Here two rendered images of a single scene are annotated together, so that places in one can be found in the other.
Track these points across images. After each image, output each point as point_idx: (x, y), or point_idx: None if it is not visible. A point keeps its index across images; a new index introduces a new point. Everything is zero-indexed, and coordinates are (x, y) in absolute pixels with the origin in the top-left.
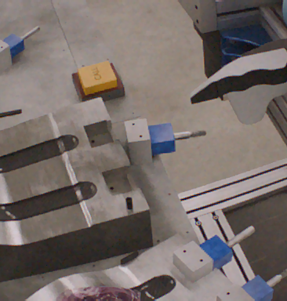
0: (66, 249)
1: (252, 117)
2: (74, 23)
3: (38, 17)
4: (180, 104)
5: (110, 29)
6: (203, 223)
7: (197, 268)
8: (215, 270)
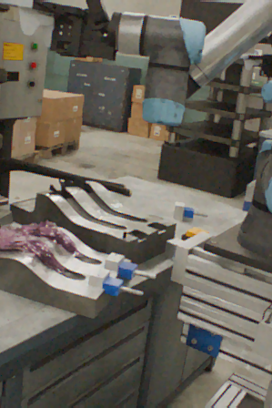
0: (90, 240)
1: (47, 44)
2: (226, 227)
3: (217, 219)
4: None
5: None
6: (230, 388)
7: (108, 260)
8: (117, 272)
